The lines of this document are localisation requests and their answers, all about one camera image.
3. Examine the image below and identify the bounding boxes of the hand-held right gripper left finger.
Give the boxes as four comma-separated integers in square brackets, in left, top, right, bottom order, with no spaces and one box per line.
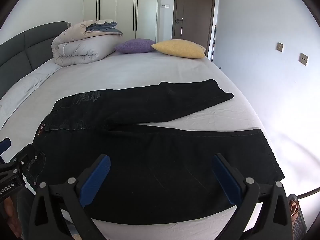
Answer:
[27,154,112,240]

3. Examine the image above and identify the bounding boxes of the bed with white sheet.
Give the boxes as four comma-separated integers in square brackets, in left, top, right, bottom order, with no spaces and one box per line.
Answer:
[0,47,277,240]

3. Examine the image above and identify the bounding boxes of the grey padded headboard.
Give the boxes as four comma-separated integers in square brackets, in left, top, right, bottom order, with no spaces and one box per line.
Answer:
[0,21,72,99]

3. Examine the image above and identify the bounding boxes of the brown door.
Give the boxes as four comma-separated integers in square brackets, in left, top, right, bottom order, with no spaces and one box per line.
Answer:
[172,0,220,55]

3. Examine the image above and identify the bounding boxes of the purple pillow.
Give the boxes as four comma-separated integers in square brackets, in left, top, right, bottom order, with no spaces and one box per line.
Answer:
[114,39,157,54]

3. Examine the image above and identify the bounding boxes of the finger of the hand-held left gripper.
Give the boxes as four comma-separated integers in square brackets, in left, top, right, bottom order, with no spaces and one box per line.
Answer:
[9,144,42,175]
[0,137,12,164]

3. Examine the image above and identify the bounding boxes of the white wardrobe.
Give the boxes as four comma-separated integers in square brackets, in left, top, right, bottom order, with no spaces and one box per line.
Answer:
[83,0,160,43]

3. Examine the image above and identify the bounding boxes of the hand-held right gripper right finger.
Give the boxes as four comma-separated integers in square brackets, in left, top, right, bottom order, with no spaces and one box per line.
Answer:
[212,153,293,240]

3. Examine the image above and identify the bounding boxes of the thin stick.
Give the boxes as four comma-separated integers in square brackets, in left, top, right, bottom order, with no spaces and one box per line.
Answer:
[211,25,217,62]

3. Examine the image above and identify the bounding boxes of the black pants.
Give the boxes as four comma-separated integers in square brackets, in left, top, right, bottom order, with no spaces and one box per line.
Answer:
[34,79,285,225]

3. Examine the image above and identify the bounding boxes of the folded beige duvet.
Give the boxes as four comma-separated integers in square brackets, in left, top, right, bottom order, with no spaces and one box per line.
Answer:
[51,19,124,67]

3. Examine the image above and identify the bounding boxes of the yellow pillow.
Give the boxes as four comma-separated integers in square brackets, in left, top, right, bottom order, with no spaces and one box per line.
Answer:
[151,39,206,59]

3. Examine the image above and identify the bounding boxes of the person's left hand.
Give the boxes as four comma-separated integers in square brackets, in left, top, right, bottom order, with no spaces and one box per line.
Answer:
[2,196,22,238]

